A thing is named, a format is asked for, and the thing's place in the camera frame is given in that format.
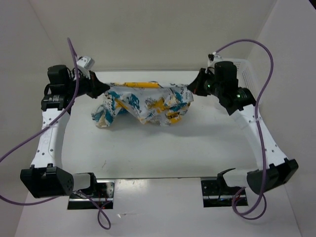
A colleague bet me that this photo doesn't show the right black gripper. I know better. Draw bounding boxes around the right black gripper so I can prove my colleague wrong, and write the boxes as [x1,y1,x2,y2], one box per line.
[188,68,223,97]

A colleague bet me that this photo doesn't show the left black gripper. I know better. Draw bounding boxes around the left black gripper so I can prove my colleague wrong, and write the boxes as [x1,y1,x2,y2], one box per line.
[66,69,110,99]

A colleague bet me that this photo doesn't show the colourful printed shorts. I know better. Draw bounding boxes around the colourful printed shorts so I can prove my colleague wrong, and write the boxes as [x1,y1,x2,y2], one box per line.
[91,81,194,128]

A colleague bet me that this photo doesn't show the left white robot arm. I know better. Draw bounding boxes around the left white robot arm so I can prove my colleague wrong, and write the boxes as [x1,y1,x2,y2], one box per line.
[20,65,110,198]

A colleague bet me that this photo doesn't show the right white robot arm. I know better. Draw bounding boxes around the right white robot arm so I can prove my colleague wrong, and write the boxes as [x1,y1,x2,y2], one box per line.
[187,61,299,195]

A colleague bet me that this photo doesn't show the white perforated plastic basket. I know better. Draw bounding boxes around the white perforated plastic basket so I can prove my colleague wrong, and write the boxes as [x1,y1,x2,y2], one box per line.
[207,57,260,100]

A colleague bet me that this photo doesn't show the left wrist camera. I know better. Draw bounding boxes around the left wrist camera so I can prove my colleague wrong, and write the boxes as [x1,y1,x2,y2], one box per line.
[77,56,95,76]

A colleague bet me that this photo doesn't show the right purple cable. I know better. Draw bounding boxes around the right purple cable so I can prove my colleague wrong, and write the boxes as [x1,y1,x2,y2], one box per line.
[214,39,275,220]

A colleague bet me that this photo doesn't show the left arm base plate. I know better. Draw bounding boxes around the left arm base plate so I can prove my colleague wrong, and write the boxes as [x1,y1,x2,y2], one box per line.
[67,179,115,210]

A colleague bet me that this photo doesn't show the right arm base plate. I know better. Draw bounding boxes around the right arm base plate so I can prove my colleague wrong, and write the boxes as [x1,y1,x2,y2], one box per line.
[200,177,241,208]

